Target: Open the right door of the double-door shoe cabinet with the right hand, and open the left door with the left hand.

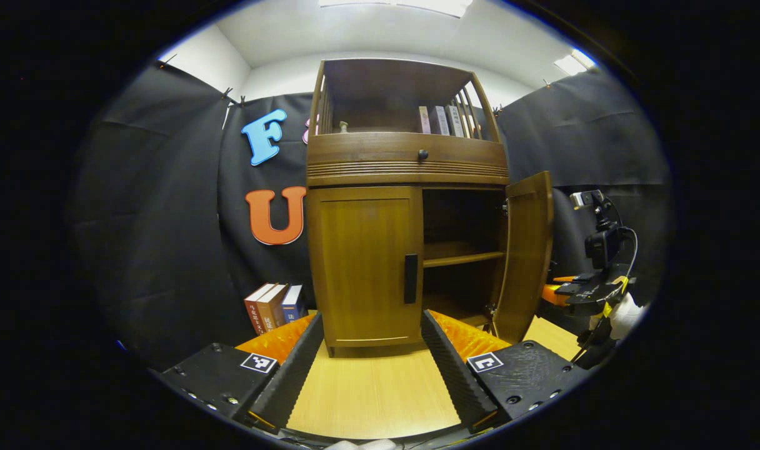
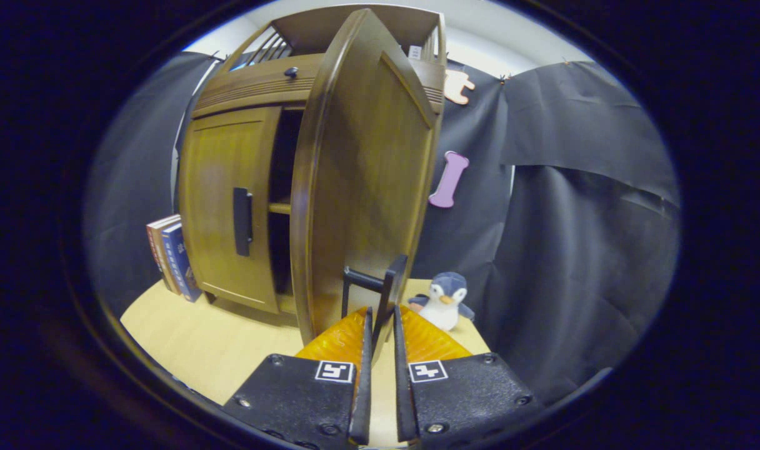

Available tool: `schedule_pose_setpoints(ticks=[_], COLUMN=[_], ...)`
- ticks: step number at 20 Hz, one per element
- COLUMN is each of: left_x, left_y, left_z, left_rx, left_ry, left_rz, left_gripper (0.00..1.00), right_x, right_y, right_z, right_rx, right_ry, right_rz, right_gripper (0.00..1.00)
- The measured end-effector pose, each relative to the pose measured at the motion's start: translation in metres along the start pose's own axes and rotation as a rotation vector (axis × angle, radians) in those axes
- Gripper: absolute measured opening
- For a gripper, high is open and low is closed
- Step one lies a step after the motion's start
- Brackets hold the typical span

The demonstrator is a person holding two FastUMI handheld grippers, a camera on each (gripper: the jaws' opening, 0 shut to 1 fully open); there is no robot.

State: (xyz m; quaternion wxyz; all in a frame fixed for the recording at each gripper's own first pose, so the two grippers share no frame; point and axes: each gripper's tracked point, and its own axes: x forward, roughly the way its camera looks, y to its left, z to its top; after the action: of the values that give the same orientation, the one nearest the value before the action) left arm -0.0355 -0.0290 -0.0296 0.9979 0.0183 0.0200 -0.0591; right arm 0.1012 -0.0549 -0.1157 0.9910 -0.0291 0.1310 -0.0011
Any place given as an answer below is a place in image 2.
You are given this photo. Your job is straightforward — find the wooden drawer with black knob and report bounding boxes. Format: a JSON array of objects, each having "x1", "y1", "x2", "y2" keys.
[{"x1": 189, "y1": 53, "x2": 446, "y2": 119}]

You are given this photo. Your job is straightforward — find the penguin plush toy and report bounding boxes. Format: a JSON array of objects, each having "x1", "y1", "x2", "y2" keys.
[{"x1": 408, "y1": 272, "x2": 476, "y2": 333}]

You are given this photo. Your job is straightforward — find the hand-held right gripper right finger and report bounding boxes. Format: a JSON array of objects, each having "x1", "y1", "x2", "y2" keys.
[{"x1": 391, "y1": 304, "x2": 538, "y2": 450}]

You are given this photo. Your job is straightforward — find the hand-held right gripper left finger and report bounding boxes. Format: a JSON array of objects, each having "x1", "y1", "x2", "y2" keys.
[{"x1": 222, "y1": 305, "x2": 374, "y2": 450}]

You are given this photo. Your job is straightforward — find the black backdrop cloth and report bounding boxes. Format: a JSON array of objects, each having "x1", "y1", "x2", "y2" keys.
[{"x1": 83, "y1": 51, "x2": 682, "y2": 407}]

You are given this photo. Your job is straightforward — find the wooden double-door shoe cabinet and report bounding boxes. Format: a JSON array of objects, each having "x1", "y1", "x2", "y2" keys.
[{"x1": 179, "y1": 3, "x2": 448, "y2": 316}]

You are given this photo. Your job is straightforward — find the blue hardcover book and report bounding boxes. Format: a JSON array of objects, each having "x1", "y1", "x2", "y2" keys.
[{"x1": 161, "y1": 222, "x2": 203, "y2": 303}]

